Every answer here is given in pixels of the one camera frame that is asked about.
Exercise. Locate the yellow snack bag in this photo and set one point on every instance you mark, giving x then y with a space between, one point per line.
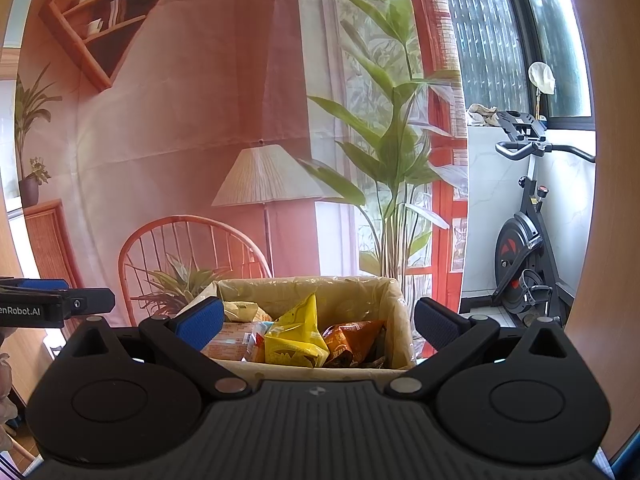
295 340

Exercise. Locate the cardboard box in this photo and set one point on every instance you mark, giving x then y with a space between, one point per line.
345 295

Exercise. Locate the white cloth on stick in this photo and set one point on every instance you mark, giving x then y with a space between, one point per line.
542 77

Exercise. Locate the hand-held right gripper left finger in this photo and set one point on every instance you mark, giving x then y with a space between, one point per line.
200 322

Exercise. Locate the wall poster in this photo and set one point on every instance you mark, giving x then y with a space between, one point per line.
200 110

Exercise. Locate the wooden door frame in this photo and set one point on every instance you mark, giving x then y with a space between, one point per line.
615 210

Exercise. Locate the orange snack bag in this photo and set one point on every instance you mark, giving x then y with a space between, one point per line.
352 342

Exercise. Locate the black exercise bike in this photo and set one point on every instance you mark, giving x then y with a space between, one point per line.
520 255

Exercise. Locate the peach snack packet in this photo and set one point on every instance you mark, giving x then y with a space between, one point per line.
230 342

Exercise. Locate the blue curtain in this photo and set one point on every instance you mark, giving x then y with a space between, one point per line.
620 460

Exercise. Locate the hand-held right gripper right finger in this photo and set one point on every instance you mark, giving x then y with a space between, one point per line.
430 322

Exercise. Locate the beige snack bag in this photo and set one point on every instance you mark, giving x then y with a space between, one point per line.
245 311

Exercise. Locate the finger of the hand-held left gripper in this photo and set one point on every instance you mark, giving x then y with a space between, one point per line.
40 284
90 302

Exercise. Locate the dark framed window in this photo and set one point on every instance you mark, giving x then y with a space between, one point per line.
485 35

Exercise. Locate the crumpled cloth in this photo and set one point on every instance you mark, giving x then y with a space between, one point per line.
482 115

